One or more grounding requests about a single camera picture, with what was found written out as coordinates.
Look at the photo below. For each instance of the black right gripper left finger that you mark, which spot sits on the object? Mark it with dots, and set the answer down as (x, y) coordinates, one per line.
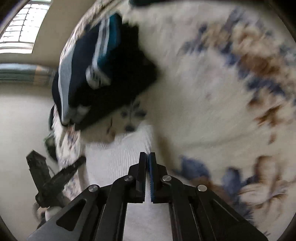
(98, 213)

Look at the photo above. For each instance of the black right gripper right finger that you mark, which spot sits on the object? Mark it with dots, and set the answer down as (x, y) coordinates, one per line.
(197, 213)

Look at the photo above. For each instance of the bright window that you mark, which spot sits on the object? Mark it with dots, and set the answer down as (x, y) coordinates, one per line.
(20, 34)

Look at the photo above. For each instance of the grey-green striped curtain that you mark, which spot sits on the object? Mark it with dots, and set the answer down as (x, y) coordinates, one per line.
(27, 73)

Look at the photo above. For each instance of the floral patterned bed blanket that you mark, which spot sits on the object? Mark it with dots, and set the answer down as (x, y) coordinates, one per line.
(222, 109)

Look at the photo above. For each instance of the white knitted sweater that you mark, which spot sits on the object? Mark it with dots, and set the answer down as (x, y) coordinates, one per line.
(107, 162)

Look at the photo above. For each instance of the dark teal garment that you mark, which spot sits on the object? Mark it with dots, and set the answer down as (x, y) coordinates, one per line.
(140, 3)

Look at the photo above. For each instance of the folded navy striped clothes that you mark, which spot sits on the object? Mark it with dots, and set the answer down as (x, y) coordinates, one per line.
(104, 71)

